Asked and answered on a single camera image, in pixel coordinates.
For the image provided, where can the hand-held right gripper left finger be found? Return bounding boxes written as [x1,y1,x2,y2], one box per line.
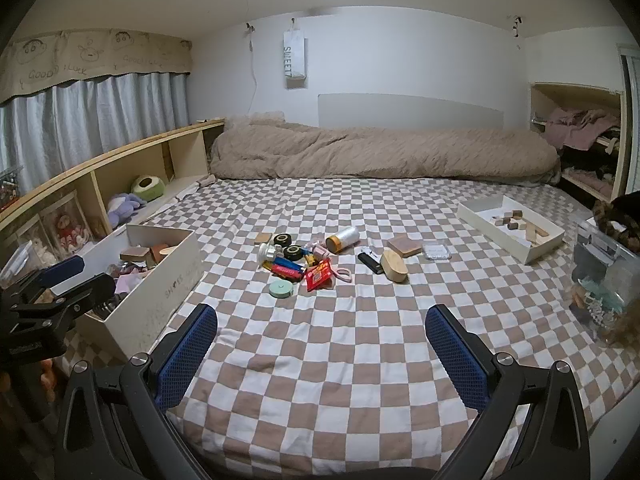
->
[52,303,219,480]

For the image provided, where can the light wooden plank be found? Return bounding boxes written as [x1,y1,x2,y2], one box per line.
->
[522,220,551,246]

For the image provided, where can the square wooden coaster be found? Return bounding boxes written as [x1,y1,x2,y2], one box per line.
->
[387,236,422,259]

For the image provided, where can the grey curtain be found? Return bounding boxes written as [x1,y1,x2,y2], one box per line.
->
[0,71,193,196]

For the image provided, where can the doll box with red bear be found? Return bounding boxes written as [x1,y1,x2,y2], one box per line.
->
[40,200,96,256]

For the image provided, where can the green round plush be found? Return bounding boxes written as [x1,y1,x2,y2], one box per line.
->
[131,175,166,203]

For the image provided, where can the purple plush toy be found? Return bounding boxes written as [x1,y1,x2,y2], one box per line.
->
[106,194,148,228]

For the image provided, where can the tan paper pouch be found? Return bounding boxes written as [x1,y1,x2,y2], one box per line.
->
[380,250,408,283]

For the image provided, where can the white hanging paper bag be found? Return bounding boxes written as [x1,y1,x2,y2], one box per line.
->
[282,17,307,90]

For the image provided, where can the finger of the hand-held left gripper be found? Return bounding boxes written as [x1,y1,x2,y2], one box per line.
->
[20,272,117,322]
[36,255,85,288]

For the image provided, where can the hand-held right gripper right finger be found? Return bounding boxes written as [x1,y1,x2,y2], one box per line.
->
[425,303,594,480]

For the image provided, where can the doll box with white doll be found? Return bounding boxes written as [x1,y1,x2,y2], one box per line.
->
[10,215,56,271]

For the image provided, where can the pink clothes pile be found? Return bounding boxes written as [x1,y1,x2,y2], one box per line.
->
[545,107,621,151]

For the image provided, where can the wooden closet shelf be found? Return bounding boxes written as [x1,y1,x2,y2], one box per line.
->
[530,82,630,206]

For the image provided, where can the white headboard panel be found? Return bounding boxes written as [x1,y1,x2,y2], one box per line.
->
[318,92,503,131]

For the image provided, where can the white shallow tray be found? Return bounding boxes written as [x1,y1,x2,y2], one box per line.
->
[457,196,567,265]

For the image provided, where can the checkered bed sheet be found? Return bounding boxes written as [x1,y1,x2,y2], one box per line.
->
[65,175,640,480]

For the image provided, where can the plastic film roll orange end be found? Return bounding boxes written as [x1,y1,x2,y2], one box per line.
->
[326,226,362,253]

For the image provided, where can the white cardboard box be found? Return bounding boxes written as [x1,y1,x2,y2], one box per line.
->
[75,223,206,358]

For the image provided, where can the wooden bedside shelf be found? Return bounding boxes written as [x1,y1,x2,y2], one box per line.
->
[0,119,226,286]

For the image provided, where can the red snack packet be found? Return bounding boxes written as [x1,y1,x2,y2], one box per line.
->
[305,260,333,292]

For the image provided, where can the clear plastic bin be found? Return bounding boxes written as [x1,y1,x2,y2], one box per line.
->
[570,220,640,346]

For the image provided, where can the dark braided bundle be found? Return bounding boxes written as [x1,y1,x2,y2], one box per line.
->
[592,194,640,251]

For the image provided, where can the beige fluffy duvet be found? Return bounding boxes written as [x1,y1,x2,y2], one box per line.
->
[207,114,562,187]

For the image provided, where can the beige printed valance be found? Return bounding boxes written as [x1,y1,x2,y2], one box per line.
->
[0,27,195,106]

